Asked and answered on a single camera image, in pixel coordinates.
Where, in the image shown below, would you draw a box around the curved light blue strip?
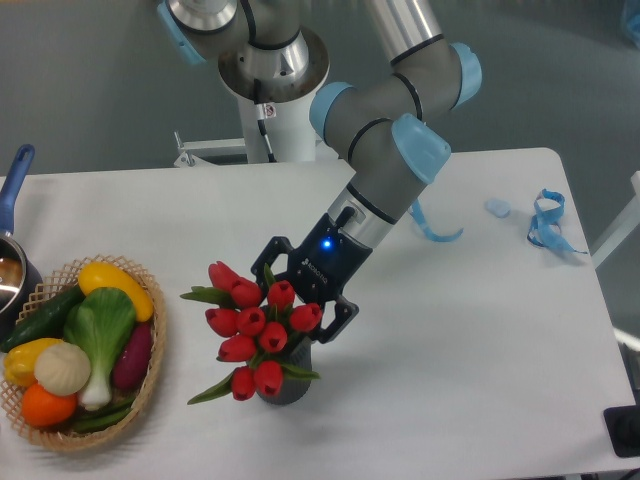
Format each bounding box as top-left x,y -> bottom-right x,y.
409,200 -> 464,243

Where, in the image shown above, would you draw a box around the blue object top corner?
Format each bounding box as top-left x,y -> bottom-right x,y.
620,0 -> 640,48

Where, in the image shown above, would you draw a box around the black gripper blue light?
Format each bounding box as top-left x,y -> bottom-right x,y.
250,212 -> 373,344

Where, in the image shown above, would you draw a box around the dark grey ribbed vase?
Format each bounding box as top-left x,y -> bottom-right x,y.
257,337 -> 312,406

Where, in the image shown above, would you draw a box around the purple sweet potato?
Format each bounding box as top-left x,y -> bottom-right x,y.
112,323 -> 153,390

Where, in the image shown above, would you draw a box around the green bean pods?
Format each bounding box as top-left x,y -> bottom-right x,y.
70,396 -> 135,434

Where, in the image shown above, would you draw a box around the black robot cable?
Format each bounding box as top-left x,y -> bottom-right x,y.
252,78 -> 278,164

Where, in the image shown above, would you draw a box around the white frame bar right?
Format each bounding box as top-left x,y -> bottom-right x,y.
591,171 -> 639,269

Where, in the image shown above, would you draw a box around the red tulip bouquet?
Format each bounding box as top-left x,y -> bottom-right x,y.
181,261 -> 323,405

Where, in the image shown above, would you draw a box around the blue handled saucepan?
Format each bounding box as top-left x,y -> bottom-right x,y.
1,144 -> 42,341

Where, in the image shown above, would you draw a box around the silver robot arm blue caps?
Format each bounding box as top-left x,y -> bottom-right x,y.
158,1 -> 482,343

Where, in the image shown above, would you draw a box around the green bok choy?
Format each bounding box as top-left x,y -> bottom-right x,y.
63,287 -> 136,411

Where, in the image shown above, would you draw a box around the black device at edge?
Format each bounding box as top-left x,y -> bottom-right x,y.
603,405 -> 639,458

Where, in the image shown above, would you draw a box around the green cucumber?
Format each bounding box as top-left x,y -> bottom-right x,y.
1,285 -> 85,353

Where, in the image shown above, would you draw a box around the cream white garlic bulb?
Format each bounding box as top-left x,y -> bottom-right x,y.
34,342 -> 91,396

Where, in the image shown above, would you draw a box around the woven wicker basket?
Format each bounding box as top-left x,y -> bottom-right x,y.
1,255 -> 167,452

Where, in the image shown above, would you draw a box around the orange fruit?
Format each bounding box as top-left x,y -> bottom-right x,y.
21,383 -> 77,428

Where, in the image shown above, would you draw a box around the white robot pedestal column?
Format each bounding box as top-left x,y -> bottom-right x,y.
237,94 -> 316,163

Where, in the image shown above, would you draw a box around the yellow bell pepper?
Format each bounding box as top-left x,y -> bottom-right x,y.
3,338 -> 63,388

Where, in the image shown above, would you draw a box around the tangled blue ribbon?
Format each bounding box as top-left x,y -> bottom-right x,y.
526,189 -> 587,254

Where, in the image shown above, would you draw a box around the white metal base frame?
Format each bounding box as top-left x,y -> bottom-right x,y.
173,131 -> 341,168

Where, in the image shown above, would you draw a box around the small pale blue cap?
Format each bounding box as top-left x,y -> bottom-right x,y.
484,198 -> 511,219

